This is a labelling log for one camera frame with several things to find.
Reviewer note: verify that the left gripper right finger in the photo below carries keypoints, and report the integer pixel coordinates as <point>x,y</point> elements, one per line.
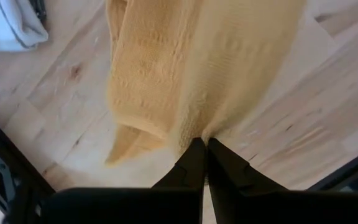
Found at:
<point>291,208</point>

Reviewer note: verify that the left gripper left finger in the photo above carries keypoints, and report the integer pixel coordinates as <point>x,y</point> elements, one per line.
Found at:
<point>120,207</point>

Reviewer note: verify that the mustard orange towel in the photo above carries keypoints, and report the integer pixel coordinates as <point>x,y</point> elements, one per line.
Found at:
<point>172,62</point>

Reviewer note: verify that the white checked towel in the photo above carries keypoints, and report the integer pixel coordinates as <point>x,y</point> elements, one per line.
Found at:
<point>5,28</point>

